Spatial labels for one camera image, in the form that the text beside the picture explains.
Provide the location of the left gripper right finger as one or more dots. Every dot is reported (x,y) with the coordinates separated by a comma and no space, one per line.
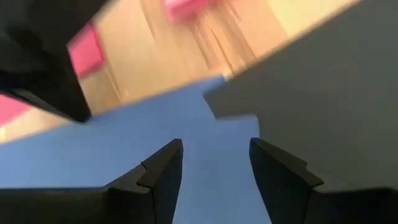
(289,199)

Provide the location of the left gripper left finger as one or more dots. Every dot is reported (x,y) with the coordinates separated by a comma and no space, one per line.
(140,199)

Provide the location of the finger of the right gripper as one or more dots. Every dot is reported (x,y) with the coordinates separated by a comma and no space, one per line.
(46,93)

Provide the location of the red paper sheet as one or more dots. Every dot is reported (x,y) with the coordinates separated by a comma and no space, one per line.
(186,9)
(87,53)

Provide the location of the blue paper sheet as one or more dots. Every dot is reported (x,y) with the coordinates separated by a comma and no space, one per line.
(124,140)

